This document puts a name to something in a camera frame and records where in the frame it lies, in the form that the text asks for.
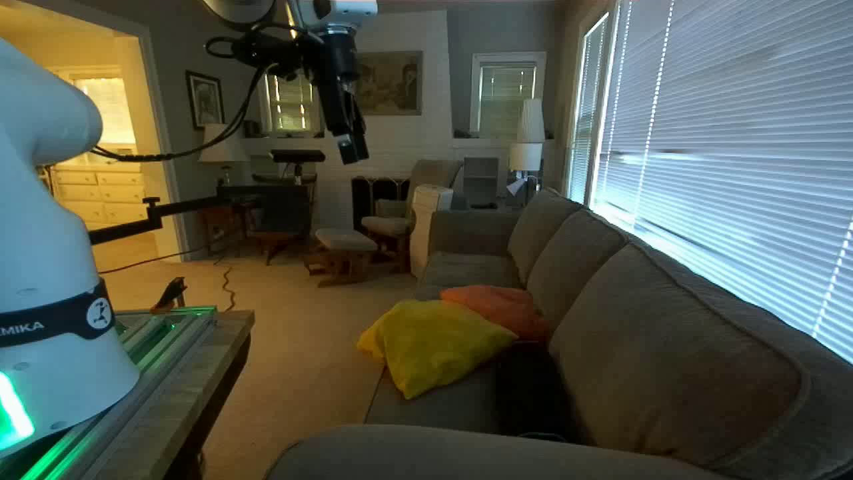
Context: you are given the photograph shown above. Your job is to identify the black bolster cushion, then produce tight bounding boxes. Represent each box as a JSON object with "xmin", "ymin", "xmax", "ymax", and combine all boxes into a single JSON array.
[{"xmin": 491, "ymin": 342, "xmax": 580, "ymax": 442}]

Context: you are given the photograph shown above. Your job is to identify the wooden Husky workbench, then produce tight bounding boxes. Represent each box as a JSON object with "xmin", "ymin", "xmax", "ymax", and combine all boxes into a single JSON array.
[{"xmin": 0, "ymin": 304, "xmax": 258, "ymax": 480}]

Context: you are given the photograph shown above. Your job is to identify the small dark framed picture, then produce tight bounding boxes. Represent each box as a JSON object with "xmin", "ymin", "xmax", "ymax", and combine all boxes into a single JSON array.
[{"xmin": 183, "ymin": 68, "xmax": 227, "ymax": 134}]

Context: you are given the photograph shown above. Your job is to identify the dark wooden desk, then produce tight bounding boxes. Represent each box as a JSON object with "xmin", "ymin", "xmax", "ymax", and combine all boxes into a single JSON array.
[{"xmin": 216, "ymin": 144, "xmax": 320, "ymax": 264}]

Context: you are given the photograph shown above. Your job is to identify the narrow bright window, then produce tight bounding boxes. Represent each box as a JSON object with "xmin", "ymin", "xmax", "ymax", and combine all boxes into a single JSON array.
[{"xmin": 568, "ymin": 11, "xmax": 615, "ymax": 202}]

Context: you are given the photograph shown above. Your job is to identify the small white framed window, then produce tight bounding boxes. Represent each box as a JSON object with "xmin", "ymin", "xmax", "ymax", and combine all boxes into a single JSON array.
[{"xmin": 467, "ymin": 51, "xmax": 547, "ymax": 142}]

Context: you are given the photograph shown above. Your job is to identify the black boom camera stand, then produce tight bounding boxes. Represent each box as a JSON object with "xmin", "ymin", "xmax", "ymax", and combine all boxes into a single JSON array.
[{"xmin": 87, "ymin": 194, "xmax": 227, "ymax": 247}]

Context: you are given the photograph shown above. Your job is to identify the wooden armchair with cushions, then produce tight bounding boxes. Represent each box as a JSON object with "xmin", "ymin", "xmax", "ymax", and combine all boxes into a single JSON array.
[{"xmin": 356, "ymin": 156, "xmax": 464, "ymax": 275}]

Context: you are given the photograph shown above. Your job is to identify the tall white shade lamp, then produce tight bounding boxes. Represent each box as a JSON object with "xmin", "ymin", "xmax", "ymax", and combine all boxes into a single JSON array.
[{"xmin": 505, "ymin": 96, "xmax": 549, "ymax": 175}]

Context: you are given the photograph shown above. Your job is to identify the green lit metal base plate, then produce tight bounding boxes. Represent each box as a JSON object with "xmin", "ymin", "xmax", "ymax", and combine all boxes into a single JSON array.
[{"xmin": 0, "ymin": 304, "xmax": 222, "ymax": 480}]

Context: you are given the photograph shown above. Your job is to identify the white throw cloth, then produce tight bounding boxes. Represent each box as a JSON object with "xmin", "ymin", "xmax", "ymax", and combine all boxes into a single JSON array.
[{"xmin": 407, "ymin": 184, "xmax": 455, "ymax": 276}]

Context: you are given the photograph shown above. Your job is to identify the wide white window blinds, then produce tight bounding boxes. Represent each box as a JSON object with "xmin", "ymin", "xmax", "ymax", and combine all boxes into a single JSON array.
[{"xmin": 588, "ymin": 0, "xmax": 853, "ymax": 362}]

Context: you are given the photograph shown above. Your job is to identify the white table lamp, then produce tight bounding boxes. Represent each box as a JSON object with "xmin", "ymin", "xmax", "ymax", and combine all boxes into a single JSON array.
[{"xmin": 194, "ymin": 123, "xmax": 250, "ymax": 167}]

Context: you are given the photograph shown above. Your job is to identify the white dresser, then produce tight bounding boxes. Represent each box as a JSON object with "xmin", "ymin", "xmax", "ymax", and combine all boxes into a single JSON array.
[{"xmin": 48, "ymin": 148, "xmax": 150, "ymax": 228}]

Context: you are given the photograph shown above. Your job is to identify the window behind desk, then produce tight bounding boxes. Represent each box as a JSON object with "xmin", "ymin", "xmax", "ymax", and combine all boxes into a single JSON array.
[{"xmin": 262, "ymin": 71, "xmax": 328, "ymax": 142}]

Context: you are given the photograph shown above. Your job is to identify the large framed painting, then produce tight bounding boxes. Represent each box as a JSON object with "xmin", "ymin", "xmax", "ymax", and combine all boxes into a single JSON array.
[{"xmin": 355, "ymin": 48, "xmax": 425, "ymax": 116}]

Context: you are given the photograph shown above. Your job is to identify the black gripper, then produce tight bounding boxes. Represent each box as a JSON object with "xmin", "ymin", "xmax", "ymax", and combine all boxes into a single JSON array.
[{"xmin": 311, "ymin": 24, "xmax": 370, "ymax": 164}]

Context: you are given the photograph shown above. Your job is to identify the orange pillow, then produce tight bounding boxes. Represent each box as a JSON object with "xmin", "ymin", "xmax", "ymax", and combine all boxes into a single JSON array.
[{"xmin": 436, "ymin": 283, "xmax": 553, "ymax": 347}]

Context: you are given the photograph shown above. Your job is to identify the grey fabric sofa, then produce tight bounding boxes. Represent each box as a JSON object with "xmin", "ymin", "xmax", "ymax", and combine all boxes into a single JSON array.
[{"xmin": 264, "ymin": 187, "xmax": 853, "ymax": 480}]

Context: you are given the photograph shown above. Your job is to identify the yellow cloth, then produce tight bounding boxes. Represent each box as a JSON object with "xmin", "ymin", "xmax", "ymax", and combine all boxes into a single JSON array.
[{"xmin": 355, "ymin": 299, "xmax": 519, "ymax": 403}]

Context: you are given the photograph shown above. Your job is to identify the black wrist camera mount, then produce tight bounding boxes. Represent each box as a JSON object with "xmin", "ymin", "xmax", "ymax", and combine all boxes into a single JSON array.
[{"xmin": 231, "ymin": 27, "xmax": 324, "ymax": 79}]

